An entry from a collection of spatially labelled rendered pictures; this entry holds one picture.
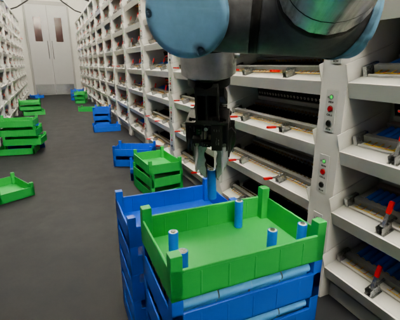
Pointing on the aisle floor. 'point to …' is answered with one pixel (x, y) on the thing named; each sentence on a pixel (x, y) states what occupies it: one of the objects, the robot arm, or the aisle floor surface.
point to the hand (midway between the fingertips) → (211, 169)
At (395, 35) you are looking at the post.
